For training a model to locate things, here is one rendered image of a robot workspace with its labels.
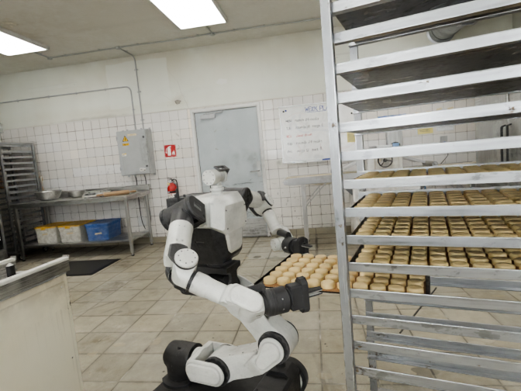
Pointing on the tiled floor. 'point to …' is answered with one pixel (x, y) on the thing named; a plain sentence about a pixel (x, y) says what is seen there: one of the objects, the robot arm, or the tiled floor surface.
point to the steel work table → (85, 203)
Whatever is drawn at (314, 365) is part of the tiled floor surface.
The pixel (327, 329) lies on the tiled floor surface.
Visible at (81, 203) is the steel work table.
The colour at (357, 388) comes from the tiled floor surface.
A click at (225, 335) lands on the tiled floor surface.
